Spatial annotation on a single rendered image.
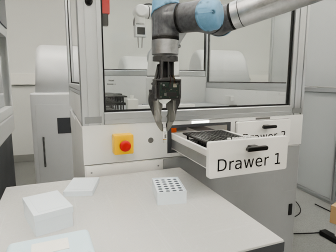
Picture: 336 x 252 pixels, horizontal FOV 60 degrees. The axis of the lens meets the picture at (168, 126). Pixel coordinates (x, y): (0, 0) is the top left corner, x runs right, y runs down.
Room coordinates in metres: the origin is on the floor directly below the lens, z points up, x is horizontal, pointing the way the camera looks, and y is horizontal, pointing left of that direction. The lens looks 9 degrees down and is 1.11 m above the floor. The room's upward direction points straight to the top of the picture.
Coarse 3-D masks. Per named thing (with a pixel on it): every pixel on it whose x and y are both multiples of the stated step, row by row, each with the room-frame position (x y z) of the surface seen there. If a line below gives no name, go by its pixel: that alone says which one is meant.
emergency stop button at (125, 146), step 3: (123, 141) 1.00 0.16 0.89; (126, 141) 1.01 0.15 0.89; (120, 144) 1.00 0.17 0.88; (123, 144) 1.00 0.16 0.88; (126, 144) 1.00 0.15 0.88; (129, 144) 1.01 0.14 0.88; (120, 147) 1.00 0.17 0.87; (123, 147) 1.00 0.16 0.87; (126, 147) 1.00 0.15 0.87; (129, 147) 1.01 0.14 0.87; (123, 150) 1.00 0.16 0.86; (126, 150) 1.00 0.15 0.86
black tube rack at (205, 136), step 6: (186, 132) 1.14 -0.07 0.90; (192, 132) 1.15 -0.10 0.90; (198, 132) 1.14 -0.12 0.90; (204, 132) 1.14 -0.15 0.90; (210, 132) 1.14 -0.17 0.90; (216, 132) 1.15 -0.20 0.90; (222, 132) 1.14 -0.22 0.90; (228, 132) 1.14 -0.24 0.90; (198, 138) 1.02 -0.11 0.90; (204, 138) 1.02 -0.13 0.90; (210, 138) 1.02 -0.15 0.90; (216, 138) 1.02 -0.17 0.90; (222, 138) 1.02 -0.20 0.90; (204, 144) 1.05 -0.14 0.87
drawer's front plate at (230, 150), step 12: (216, 144) 0.83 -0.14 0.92; (228, 144) 0.84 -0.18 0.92; (240, 144) 0.86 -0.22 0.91; (264, 144) 0.89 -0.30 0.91; (276, 144) 0.91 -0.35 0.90; (216, 156) 0.83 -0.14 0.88; (228, 156) 0.84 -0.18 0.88; (240, 156) 0.86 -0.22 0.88; (252, 156) 0.88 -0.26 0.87; (264, 156) 0.89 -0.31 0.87; (276, 156) 0.91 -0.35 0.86; (216, 168) 0.83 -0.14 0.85; (228, 168) 0.85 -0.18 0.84; (240, 168) 0.86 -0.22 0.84; (252, 168) 0.88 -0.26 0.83; (264, 168) 0.89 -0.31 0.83; (276, 168) 0.91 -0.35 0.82
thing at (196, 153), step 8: (176, 136) 1.10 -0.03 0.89; (184, 136) 1.18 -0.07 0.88; (176, 144) 1.09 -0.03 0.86; (184, 144) 1.03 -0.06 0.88; (192, 144) 0.97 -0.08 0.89; (184, 152) 1.02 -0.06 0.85; (192, 152) 0.96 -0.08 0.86; (200, 152) 0.91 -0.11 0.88; (192, 160) 0.97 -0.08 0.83; (200, 160) 0.90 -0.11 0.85
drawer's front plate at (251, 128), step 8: (256, 120) 1.28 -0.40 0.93; (264, 120) 1.28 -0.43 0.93; (272, 120) 1.30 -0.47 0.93; (280, 120) 1.32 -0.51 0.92; (288, 120) 1.33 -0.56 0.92; (240, 128) 1.24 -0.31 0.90; (248, 128) 1.25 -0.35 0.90; (256, 128) 1.27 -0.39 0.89; (272, 128) 1.30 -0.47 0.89; (280, 128) 1.32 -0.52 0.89; (288, 128) 1.33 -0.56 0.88; (256, 136) 1.27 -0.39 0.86; (288, 136) 1.33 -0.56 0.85
